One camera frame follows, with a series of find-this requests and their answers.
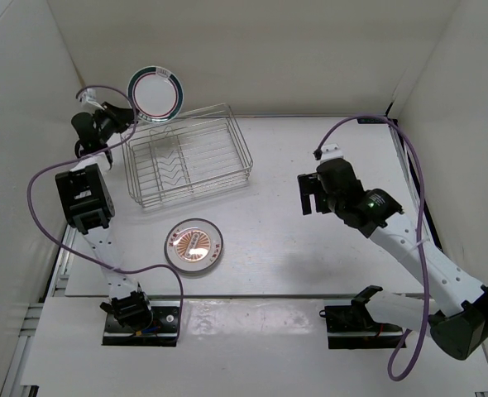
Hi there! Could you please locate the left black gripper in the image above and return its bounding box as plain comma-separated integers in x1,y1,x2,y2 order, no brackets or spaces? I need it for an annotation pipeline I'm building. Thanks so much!
96,101,141,144

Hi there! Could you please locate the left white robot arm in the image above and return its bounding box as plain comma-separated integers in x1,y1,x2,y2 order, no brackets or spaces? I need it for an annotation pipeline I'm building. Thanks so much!
55,102,153,332

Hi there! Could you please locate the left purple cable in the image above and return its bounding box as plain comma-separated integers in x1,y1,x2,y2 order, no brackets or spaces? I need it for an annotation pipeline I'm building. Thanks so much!
26,84,184,344

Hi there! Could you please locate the green rimmed plate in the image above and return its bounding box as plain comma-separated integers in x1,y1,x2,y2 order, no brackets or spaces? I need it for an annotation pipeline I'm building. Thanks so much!
127,65,184,124

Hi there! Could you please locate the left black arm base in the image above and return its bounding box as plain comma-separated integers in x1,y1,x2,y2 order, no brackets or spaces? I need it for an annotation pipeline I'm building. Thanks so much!
101,300,181,347

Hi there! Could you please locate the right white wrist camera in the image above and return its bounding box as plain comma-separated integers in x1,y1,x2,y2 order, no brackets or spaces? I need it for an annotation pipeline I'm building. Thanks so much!
313,143,344,163

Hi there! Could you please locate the orange sunburst plate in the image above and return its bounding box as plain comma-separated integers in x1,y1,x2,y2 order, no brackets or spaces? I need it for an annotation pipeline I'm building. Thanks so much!
164,218,224,275
165,228,223,275

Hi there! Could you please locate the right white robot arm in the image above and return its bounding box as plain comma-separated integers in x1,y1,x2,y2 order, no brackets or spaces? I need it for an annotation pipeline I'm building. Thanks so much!
297,158,488,361

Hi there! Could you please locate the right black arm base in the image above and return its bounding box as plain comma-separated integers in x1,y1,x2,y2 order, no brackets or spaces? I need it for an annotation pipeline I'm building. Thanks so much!
319,305,404,350

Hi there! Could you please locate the wire dish rack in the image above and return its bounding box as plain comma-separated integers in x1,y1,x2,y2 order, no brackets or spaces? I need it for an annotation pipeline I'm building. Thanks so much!
122,103,253,208

